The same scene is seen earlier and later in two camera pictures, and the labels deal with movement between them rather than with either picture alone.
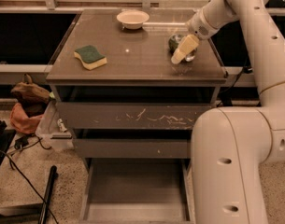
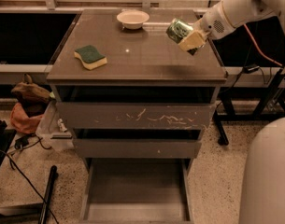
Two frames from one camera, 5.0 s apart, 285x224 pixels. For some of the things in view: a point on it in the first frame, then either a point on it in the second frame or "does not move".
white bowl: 133,20 does not move
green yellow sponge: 90,57 does not move
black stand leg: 53,175 does not move
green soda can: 174,43 → 178,30
